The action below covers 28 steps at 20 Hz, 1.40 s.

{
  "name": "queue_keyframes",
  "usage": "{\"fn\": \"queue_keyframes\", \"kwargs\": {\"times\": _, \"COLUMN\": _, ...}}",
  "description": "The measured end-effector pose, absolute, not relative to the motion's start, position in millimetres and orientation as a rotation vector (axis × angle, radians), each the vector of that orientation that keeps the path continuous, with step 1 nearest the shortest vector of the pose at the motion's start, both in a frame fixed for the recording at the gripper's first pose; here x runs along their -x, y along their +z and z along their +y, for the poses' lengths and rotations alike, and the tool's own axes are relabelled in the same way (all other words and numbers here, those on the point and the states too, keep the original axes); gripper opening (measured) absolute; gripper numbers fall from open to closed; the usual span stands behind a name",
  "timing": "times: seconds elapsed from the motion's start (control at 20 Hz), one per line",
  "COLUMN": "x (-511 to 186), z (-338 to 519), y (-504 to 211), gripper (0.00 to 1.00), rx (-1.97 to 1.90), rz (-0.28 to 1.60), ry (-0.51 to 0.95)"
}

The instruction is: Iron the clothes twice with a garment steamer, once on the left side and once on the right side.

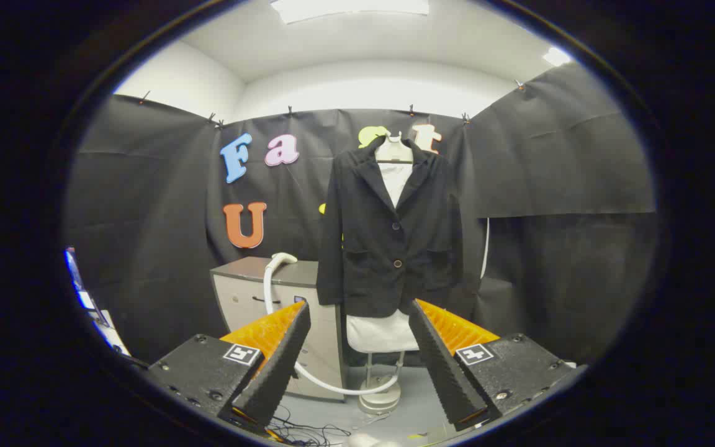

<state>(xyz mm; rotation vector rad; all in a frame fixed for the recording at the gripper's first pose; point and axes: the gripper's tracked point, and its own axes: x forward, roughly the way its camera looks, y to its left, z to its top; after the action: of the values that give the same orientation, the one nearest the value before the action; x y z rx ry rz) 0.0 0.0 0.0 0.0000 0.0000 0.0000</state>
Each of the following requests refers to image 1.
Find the black backdrop cloth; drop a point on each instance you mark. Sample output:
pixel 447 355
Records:
pixel 159 236

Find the small ceiling light panel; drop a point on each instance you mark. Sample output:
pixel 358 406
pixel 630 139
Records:
pixel 556 56

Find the white paper sheets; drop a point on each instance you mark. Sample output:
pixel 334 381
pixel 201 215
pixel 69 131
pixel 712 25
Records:
pixel 112 335

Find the grey drawer cabinet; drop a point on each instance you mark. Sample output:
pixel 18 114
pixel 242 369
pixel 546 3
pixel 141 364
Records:
pixel 239 301

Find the white garment steamer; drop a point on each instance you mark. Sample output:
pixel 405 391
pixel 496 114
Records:
pixel 269 292

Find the row of black cloth clips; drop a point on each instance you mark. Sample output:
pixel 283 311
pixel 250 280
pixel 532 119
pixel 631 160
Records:
pixel 290 112

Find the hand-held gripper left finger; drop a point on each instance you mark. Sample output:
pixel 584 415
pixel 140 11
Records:
pixel 280 366

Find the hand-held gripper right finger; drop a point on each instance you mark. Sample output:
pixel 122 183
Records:
pixel 441 366

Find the lit display screen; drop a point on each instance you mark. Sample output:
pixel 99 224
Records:
pixel 77 279

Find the metal stand with round base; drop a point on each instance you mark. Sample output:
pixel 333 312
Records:
pixel 379 398

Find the black blazer jacket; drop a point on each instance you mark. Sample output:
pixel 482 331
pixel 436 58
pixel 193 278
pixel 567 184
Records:
pixel 382 248

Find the long ceiling light panel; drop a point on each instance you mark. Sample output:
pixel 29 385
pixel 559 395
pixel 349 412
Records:
pixel 348 7

